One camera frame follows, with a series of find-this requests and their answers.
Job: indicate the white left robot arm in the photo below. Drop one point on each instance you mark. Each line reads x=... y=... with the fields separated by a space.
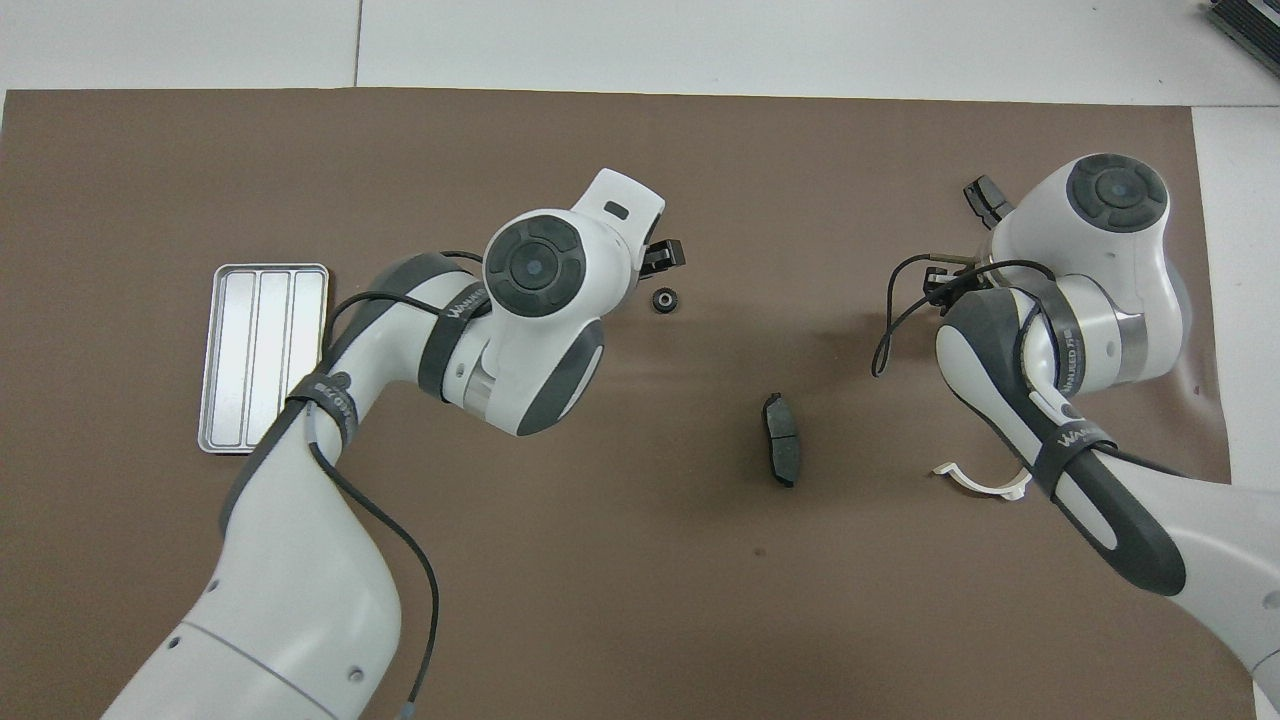
x=290 y=600

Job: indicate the grey metal tray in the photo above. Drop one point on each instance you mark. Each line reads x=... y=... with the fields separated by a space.
x=250 y=350

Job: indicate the white semicircular bracket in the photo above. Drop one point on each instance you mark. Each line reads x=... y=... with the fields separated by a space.
x=975 y=487

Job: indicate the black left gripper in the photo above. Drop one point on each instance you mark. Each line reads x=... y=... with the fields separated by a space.
x=645 y=235

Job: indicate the black bearing gear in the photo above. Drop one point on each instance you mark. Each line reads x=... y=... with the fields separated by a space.
x=662 y=300

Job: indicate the dark ribbed device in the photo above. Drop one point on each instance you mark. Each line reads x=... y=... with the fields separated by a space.
x=1255 y=25

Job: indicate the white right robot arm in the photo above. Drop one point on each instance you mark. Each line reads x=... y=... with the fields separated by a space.
x=1100 y=290

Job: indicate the brown table mat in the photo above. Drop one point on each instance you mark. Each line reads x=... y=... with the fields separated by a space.
x=600 y=600

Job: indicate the dark grey brake pad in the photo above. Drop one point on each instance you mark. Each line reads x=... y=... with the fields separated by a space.
x=985 y=200
x=782 y=445

